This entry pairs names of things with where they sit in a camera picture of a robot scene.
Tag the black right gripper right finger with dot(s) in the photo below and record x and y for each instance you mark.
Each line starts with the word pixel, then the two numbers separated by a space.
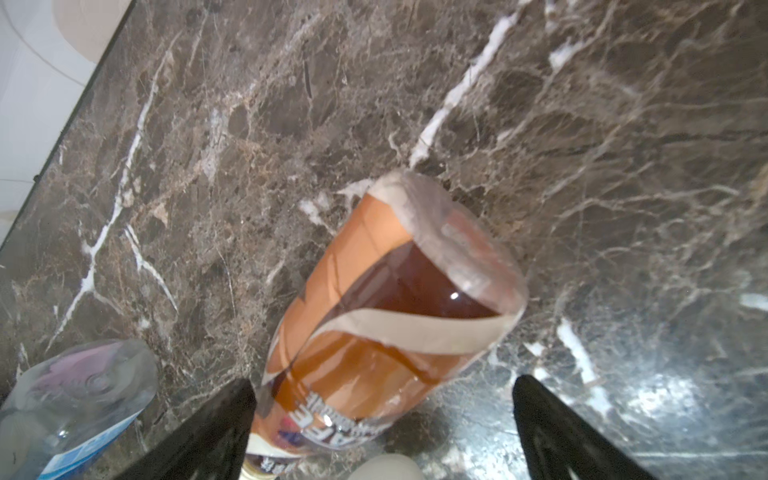
pixel 559 444

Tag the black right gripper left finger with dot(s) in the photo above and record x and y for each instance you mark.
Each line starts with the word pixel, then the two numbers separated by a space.
pixel 209 445

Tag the brown Nescafe bottle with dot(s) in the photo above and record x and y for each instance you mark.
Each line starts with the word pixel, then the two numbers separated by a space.
pixel 410 292

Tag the clear bottle pink label blue cap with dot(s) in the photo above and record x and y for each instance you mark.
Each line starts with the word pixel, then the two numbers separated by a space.
pixel 65 412

